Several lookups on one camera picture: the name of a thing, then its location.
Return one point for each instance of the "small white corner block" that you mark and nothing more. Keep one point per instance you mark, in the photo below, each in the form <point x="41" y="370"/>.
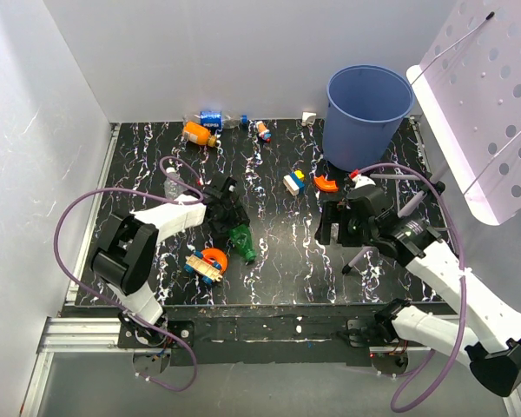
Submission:
<point x="308" y="118"/>

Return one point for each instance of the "orange ring toy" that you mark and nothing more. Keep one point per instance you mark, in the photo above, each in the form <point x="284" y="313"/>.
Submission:
<point x="216" y="256"/>

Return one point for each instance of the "orange juice bottle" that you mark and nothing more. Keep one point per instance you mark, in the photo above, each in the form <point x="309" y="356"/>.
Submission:
<point x="199" y="135"/>

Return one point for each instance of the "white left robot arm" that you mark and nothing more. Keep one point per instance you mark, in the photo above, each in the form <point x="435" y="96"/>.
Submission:
<point x="125" y="249"/>

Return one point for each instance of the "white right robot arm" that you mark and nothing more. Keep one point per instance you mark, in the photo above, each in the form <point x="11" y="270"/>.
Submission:
<point x="488" y="336"/>

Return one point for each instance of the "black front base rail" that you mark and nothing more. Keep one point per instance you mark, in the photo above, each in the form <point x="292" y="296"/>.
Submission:
<point x="264" y="334"/>

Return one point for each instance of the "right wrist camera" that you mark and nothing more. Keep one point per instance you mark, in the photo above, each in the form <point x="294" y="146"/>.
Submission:
<point x="361" y="181"/>

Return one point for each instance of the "green plastic bottle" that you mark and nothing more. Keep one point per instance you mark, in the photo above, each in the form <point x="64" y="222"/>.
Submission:
<point x="241" y="237"/>

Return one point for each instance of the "clear Pepsi bottle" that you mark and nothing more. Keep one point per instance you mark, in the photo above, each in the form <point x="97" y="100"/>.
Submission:
<point x="217" y="120"/>

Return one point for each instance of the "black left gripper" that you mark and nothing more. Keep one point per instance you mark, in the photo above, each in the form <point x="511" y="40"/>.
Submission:
<point x="238" y="217"/>

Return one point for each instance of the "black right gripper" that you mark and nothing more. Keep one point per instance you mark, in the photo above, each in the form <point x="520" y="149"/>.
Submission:
<point x="331" y="214"/>

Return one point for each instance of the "blue plastic bin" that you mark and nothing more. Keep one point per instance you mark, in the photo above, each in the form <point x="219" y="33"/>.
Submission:
<point x="366" y="105"/>

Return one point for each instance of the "beige toy car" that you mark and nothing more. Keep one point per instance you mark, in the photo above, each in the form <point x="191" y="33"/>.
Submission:
<point x="209" y="270"/>

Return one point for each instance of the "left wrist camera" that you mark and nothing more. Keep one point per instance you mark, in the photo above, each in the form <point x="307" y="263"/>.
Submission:
<point x="222" y="187"/>

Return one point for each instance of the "white blue yellow block stack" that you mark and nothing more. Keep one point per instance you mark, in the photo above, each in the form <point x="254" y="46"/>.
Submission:
<point x="294" y="182"/>

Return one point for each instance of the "small toy figure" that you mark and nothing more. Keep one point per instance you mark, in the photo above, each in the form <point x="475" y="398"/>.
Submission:
<point x="263" y="132"/>

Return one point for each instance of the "white perforated panel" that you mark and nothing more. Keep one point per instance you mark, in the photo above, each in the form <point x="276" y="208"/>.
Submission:
<point x="468" y="85"/>

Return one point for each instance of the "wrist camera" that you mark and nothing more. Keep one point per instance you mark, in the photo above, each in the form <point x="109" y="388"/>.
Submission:
<point x="222" y="187"/>
<point x="361" y="181"/>

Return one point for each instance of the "orange curved toy piece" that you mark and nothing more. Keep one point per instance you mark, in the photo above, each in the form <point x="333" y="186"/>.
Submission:
<point x="325" y="185"/>

